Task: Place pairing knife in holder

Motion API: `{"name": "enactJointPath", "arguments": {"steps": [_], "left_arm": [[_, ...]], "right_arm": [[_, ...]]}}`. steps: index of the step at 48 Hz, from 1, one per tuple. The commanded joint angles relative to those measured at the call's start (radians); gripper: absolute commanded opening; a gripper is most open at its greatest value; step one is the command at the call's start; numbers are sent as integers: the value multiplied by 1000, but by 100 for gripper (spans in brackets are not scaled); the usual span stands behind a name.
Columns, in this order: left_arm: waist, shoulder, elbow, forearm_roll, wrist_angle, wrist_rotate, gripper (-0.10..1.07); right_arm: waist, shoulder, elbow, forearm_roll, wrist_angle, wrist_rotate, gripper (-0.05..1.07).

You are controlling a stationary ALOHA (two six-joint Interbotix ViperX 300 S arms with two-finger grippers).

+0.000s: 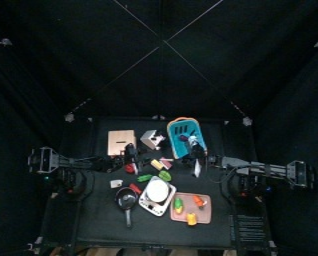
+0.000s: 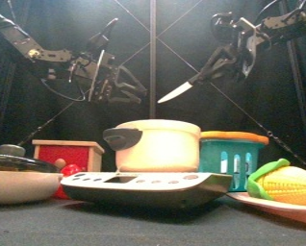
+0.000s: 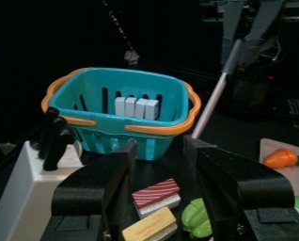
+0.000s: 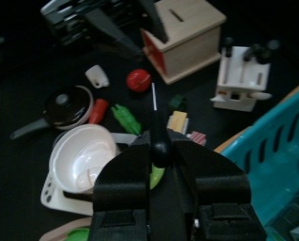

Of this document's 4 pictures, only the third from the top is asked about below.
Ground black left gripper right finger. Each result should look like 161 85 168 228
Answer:
181 135 299 241

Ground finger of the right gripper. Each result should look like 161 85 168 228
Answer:
221 0 245 64
239 0 288 69

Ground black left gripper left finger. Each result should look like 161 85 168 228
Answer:
40 139 139 241

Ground white knife block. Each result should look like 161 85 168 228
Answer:
0 139 87 241

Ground orange toy carrot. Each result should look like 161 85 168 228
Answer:
263 148 299 169

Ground pink cutting board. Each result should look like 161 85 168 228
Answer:
259 137 299 199

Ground green toy pepper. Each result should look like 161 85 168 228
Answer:
181 197 213 241

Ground red striped sushi toy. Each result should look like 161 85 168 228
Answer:
131 178 181 219

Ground yellow egg sushi toy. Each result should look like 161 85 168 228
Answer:
120 205 180 241

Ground silver cloth clamp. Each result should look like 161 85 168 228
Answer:
123 50 140 66

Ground white segmented block toy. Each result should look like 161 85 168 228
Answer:
113 96 160 121

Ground black knife handle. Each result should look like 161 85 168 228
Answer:
43 128 75 172
37 116 68 160
31 106 60 150

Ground thin frame cord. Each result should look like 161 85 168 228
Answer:
100 0 135 53

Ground teal basket with orange handles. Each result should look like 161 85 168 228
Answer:
40 66 203 162

